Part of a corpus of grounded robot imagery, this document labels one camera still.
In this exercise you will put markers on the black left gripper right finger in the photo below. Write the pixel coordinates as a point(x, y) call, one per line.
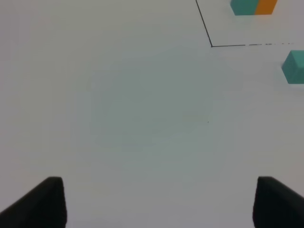
point(276, 205)

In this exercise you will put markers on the template teal cube block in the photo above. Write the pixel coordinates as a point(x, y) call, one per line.
point(244, 7)

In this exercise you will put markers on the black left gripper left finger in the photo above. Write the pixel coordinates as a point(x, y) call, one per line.
point(42, 207)

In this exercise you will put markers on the template orange cube block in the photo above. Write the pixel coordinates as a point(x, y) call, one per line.
point(265, 7)

